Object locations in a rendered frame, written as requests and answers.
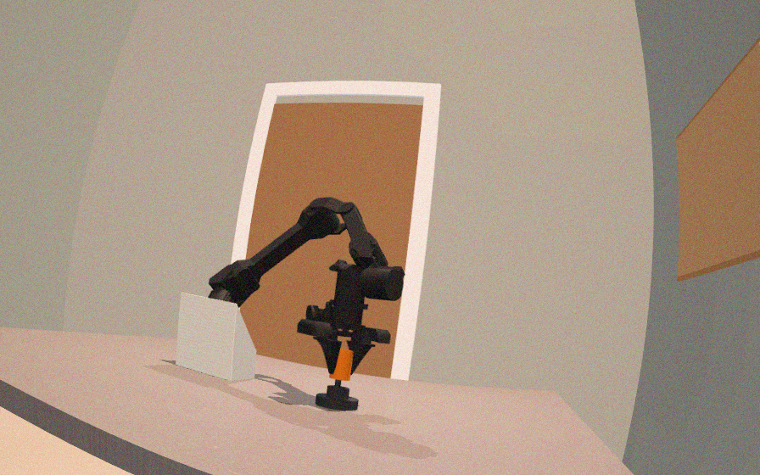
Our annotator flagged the dark grey round pedestal with shaft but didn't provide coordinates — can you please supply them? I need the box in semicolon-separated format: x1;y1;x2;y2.
315;379;359;411

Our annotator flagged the orange knob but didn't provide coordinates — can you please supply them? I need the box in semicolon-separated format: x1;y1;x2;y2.
329;349;353;381

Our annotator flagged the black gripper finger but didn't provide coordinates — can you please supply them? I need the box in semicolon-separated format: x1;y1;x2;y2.
313;337;342;374
346;341;375;376

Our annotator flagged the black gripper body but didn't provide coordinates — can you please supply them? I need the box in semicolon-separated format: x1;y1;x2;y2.
297;294;391;344

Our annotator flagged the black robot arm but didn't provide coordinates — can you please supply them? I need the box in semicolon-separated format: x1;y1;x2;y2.
207;198;405;308

